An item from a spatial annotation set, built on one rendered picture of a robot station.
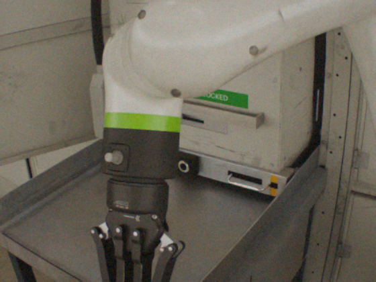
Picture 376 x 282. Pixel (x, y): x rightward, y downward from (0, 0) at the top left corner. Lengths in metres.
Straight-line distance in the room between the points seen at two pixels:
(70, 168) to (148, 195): 0.74
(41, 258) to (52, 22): 0.72
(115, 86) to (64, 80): 0.92
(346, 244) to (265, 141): 0.47
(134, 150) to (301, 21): 0.23
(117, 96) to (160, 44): 0.15
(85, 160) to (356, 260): 0.85
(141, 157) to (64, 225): 0.60
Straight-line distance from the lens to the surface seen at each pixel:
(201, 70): 0.39
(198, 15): 0.39
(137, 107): 0.51
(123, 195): 0.52
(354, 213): 1.30
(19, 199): 1.16
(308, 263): 1.48
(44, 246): 1.03
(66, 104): 1.46
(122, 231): 0.55
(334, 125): 1.22
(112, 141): 0.52
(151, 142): 0.51
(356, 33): 0.77
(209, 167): 1.16
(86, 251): 0.99
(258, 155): 1.09
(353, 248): 1.37
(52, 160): 2.02
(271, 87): 1.01
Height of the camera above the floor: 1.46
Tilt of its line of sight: 26 degrees down
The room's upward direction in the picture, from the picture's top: 3 degrees counter-clockwise
